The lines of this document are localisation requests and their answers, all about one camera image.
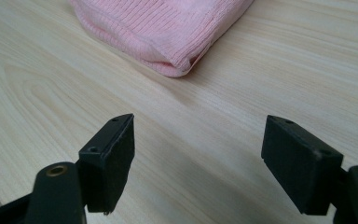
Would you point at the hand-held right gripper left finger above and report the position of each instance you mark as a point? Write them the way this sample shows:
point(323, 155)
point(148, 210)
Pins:
point(108, 168)

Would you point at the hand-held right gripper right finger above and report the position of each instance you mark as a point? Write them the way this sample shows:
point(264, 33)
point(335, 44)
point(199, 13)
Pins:
point(301, 168)

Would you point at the pink ribbed knit garment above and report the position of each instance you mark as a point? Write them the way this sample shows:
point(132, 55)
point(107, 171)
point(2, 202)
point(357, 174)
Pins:
point(161, 28)

